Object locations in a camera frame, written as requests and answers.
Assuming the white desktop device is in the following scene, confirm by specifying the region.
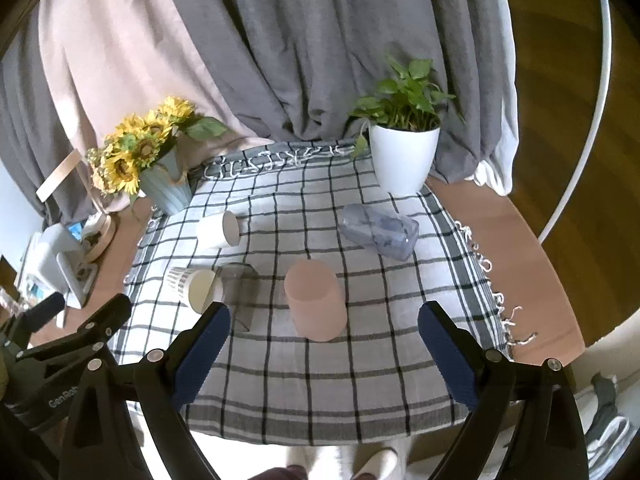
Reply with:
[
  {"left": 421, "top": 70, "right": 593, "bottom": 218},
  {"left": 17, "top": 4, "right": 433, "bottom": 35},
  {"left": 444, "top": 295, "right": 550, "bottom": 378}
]
[{"left": 26, "top": 223, "right": 98, "bottom": 309}]

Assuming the checkered tablecloth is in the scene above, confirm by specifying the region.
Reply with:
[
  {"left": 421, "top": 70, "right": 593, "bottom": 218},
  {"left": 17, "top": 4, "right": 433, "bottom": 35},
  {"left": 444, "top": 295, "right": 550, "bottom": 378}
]
[{"left": 112, "top": 143, "right": 514, "bottom": 445}]

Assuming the white hoop stand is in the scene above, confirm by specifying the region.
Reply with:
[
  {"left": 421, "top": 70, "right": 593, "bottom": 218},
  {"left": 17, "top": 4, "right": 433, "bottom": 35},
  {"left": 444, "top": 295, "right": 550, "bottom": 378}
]
[{"left": 537, "top": 0, "right": 613, "bottom": 244}]

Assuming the smoky transparent square cup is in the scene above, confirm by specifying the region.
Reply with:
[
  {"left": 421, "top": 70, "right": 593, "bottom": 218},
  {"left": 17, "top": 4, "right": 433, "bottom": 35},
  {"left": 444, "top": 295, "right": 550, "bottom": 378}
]
[{"left": 214, "top": 263, "right": 260, "bottom": 333}]

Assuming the white pot green plant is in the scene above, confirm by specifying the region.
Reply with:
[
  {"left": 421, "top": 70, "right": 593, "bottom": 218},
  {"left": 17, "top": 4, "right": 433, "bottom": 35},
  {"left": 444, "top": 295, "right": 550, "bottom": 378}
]
[{"left": 352, "top": 55, "right": 456, "bottom": 196}]

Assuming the clear blue plastic cup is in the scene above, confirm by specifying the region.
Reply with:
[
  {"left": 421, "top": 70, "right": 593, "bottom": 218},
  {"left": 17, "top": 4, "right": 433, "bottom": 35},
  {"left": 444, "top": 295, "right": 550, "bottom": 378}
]
[{"left": 338, "top": 204, "right": 420, "bottom": 261}]

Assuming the white cup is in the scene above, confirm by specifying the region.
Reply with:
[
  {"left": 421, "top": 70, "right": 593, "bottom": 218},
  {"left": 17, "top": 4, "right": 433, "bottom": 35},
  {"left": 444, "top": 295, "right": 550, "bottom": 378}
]
[{"left": 196, "top": 210, "right": 240, "bottom": 249}]

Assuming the pink cup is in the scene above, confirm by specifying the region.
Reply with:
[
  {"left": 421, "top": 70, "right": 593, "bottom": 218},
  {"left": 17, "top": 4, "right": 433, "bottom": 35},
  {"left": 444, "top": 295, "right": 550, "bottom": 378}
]
[{"left": 284, "top": 259, "right": 348, "bottom": 342}]

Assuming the sunflower bouquet in blue vase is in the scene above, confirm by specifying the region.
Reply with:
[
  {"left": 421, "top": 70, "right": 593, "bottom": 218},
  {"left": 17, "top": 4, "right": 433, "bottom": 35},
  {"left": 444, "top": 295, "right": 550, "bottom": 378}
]
[{"left": 86, "top": 96, "right": 230, "bottom": 202}]

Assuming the pink curtain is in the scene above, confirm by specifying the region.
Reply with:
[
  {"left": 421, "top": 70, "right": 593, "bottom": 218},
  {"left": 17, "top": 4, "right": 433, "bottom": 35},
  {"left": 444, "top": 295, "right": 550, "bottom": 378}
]
[{"left": 37, "top": 0, "right": 274, "bottom": 212}]

